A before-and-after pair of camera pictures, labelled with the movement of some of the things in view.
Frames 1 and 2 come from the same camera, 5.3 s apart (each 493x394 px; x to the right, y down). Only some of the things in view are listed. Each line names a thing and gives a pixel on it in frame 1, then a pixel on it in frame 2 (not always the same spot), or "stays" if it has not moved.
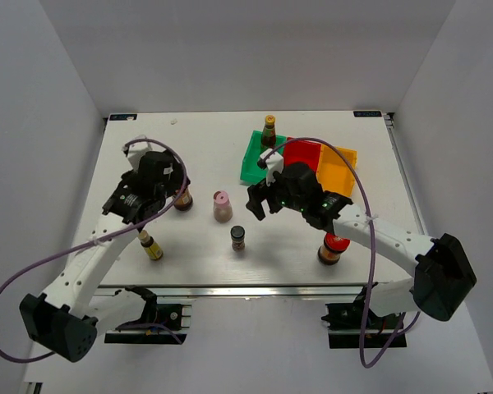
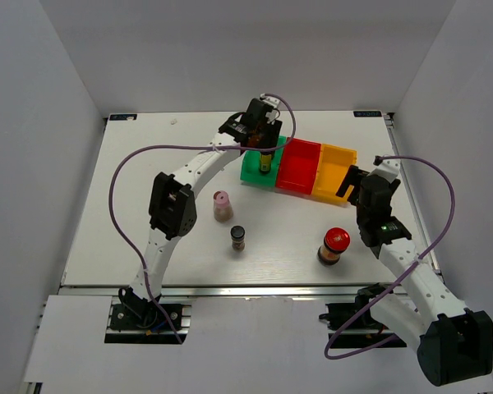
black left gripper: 176,180 → 274,131
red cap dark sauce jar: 329,253 stays
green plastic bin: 250,170 stays
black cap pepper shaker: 237,238 stays
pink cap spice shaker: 223,210 stays
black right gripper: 259,193 → 353,178
